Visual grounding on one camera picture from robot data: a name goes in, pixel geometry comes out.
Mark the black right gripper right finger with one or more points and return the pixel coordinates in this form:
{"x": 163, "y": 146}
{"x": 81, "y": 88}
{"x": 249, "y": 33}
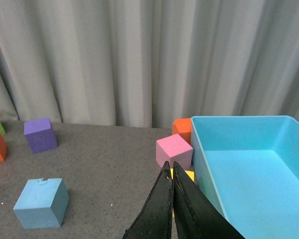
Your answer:
{"x": 195, "y": 216}

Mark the orange block behind pink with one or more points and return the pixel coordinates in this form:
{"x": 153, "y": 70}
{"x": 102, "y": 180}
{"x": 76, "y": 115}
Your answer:
{"x": 183, "y": 128}

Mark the light blue plastic bin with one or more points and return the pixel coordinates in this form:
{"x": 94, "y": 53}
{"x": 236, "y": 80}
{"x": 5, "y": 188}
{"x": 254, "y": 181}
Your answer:
{"x": 248, "y": 168}

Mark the grey curtain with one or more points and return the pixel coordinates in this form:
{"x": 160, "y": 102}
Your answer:
{"x": 146, "y": 63}

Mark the pink foam block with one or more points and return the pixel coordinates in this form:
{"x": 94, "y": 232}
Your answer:
{"x": 174, "y": 148}

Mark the yellow foam block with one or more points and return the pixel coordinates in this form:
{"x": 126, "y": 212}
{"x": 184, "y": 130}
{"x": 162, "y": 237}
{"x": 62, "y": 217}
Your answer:
{"x": 189, "y": 173}

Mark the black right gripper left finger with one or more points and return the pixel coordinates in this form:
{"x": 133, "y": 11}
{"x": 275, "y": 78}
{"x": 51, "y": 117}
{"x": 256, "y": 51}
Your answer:
{"x": 155, "y": 218}

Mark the notched light blue foam block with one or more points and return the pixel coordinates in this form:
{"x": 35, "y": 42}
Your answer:
{"x": 42, "y": 203}

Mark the back purple foam block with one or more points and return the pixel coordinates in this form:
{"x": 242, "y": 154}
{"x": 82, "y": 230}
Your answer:
{"x": 40, "y": 135}

